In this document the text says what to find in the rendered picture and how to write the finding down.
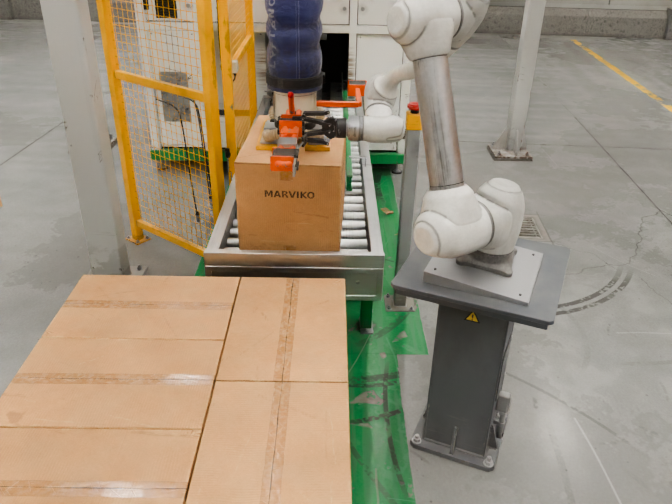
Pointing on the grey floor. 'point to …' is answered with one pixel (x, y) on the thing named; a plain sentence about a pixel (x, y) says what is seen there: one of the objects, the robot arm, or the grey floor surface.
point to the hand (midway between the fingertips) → (291, 126)
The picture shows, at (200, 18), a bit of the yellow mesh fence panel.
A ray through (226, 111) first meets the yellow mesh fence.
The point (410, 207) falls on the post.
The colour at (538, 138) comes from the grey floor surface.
